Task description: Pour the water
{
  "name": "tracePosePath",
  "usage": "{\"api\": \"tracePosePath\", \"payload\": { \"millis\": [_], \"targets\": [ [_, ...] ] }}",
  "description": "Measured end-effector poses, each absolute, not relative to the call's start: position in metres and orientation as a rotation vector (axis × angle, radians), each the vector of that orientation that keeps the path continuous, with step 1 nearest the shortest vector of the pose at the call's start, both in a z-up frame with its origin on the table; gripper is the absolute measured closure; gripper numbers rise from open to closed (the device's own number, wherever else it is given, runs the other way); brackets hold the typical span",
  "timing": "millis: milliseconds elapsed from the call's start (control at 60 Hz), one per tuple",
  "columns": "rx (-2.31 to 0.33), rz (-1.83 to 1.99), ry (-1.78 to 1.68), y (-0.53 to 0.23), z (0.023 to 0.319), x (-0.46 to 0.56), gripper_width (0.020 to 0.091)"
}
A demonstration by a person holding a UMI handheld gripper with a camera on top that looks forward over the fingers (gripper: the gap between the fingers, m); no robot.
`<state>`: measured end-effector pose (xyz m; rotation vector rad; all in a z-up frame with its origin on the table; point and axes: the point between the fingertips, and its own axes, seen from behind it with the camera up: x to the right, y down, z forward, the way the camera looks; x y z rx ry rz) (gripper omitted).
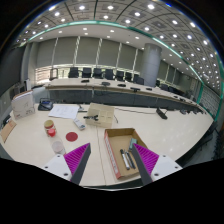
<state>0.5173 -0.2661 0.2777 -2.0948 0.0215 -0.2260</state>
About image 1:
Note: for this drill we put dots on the open cardboard box red side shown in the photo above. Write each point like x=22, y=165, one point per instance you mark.
x=115, y=146

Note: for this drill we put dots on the recessed ceiling lights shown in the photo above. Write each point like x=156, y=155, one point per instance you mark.
x=137, y=14

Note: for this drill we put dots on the white printed paper bag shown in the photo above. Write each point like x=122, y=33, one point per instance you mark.
x=22, y=106

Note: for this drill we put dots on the white remote control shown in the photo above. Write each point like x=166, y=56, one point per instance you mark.
x=79, y=124

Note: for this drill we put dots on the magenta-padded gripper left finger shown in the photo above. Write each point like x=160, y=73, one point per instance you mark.
x=76, y=159

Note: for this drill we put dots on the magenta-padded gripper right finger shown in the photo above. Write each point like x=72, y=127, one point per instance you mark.
x=146, y=159

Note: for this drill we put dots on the row of black office chairs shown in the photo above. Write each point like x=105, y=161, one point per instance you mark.
x=100, y=73

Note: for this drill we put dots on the grey round column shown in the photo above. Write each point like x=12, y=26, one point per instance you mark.
x=150, y=65

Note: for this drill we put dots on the grey whiteboard eraser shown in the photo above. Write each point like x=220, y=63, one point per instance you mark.
x=132, y=142

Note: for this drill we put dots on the black table microphone unit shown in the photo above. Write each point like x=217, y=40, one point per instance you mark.
x=161, y=113

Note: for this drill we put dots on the long curved conference desk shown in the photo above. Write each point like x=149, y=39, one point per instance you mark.
x=110, y=87

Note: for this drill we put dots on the beige compartment organizer box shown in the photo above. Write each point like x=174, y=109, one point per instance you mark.
x=101, y=116

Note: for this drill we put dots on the brown cardboard piece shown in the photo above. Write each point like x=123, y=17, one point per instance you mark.
x=7, y=130

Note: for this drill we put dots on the black desk phone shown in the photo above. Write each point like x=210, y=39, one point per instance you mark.
x=45, y=105

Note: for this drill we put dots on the flat round red coaster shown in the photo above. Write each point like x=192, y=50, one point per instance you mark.
x=71, y=136

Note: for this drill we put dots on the black marker pen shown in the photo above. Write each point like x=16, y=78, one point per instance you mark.
x=130, y=160
x=125, y=160

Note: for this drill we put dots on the white paper sheet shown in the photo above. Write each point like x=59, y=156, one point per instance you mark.
x=64, y=111

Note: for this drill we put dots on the clear red-capped water bottle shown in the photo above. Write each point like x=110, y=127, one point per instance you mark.
x=57, y=144

